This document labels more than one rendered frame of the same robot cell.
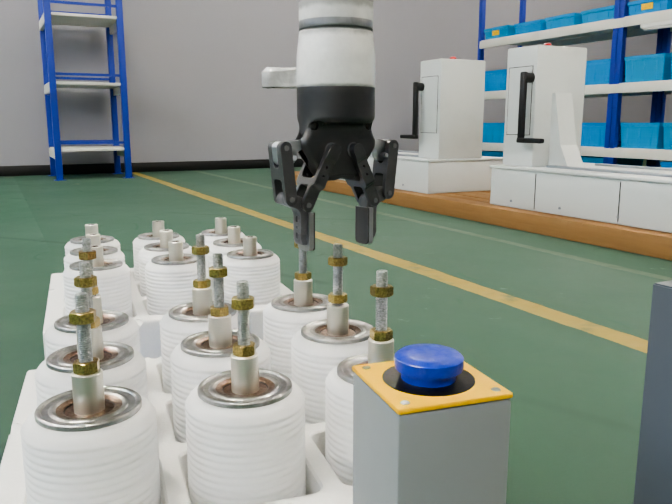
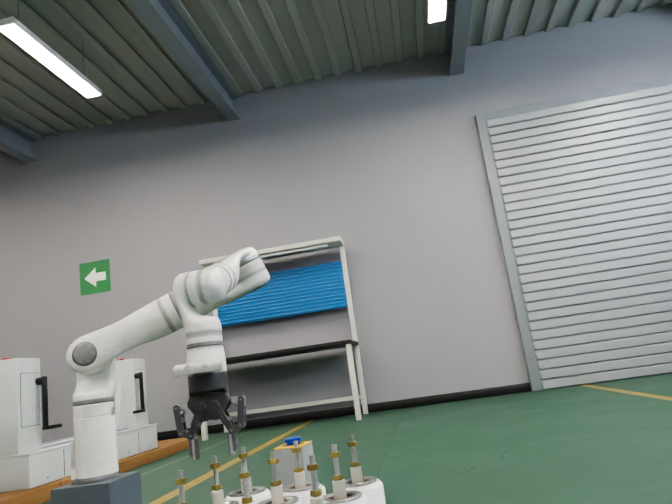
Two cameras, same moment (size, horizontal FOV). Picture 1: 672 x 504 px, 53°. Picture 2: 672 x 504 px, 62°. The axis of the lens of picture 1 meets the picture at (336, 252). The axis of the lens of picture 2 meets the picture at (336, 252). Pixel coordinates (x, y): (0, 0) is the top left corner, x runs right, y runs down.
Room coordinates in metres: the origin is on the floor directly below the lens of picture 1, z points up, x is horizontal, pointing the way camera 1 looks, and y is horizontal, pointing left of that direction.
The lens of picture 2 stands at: (1.41, 0.85, 0.46)
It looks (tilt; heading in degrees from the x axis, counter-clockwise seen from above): 12 degrees up; 214
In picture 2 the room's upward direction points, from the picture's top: 8 degrees counter-clockwise
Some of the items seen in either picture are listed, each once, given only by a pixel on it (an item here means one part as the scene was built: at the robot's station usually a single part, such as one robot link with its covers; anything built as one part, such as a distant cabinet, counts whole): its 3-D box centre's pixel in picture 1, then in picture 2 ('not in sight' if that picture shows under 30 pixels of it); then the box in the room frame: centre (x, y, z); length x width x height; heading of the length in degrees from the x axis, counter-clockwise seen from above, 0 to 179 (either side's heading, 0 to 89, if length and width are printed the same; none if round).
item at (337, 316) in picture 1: (337, 319); (217, 500); (0.66, 0.00, 0.26); 0.02 x 0.02 x 0.03
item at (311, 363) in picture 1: (337, 415); not in sight; (0.66, 0.00, 0.16); 0.10 x 0.10 x 0.18
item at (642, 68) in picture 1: (663, 69); not in sight; (5.76, -2.71, 0.90); 0.50 x 0.38 x 0.21; 119
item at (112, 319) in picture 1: (92, 322); not in sight; (0.70, 0.26, 0.25); 0.08 x 0.08 x 0.01
